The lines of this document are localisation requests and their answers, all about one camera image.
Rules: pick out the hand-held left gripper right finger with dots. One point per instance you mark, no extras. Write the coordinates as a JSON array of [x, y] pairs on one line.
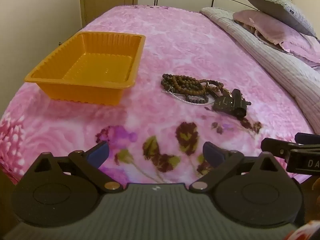
[[212, 153]]

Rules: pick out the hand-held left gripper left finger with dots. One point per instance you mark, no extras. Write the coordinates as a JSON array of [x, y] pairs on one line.
[[98, 153]]

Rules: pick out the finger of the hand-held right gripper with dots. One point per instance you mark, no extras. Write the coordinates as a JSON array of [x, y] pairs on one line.
[[307, 138], [273, 147]]

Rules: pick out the orange plastic tray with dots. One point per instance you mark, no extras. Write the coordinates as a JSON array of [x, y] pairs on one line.
[[100, 67]]

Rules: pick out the red white patterned clothing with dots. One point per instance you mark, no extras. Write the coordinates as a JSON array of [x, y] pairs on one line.
[[305, 232]]

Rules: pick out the grey striped quilt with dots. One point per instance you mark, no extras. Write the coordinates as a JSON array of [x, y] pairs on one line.
[[287, 66]]

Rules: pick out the pink floral blanket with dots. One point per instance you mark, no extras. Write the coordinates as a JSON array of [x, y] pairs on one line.
[[187, 50]]

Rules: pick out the pink pillow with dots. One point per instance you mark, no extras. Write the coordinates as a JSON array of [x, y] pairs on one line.
[[270, 26]]

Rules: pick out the grey pillow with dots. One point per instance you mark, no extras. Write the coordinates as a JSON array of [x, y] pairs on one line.
[[277, 6]]

